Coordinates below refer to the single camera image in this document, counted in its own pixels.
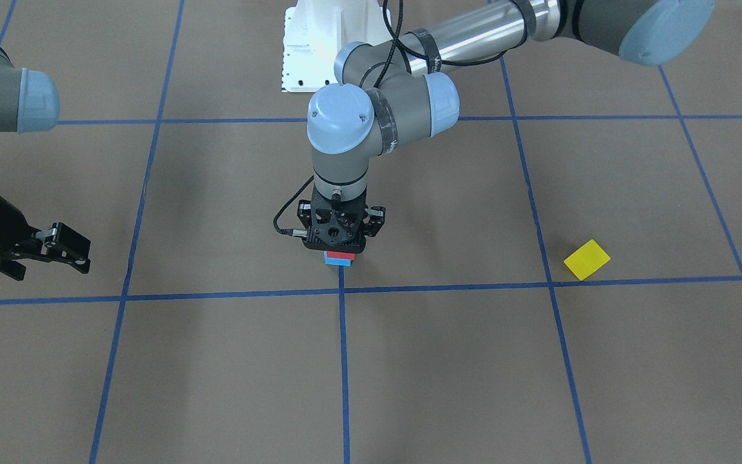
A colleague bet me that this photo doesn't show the yellow foam block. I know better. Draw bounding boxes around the yellow foam block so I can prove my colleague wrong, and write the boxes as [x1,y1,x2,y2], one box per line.
[564,240,611,281]

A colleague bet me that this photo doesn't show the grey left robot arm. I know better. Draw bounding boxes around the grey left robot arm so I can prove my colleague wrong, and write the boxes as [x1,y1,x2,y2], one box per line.
[277,1,715,253]

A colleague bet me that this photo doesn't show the blue foam block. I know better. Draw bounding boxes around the blue foam block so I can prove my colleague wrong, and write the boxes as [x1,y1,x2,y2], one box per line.
[324,256,353,267]

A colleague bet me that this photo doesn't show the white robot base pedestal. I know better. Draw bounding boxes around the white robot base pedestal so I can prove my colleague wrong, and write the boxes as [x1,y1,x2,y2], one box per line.
[281,1,391,92]

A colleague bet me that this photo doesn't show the red foam block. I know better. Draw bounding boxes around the red foam block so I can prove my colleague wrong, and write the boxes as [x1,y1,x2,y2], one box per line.
[325,251,356,261]

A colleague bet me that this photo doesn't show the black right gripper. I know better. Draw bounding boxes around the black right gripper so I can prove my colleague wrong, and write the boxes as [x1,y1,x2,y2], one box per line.
[0,196,91,282]

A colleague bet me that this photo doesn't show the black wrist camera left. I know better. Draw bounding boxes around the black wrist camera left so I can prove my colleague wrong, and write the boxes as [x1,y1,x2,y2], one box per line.
[301,224,367,255]

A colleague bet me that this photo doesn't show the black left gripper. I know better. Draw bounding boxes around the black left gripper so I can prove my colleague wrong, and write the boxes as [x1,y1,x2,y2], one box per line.
[298,190,386,237]

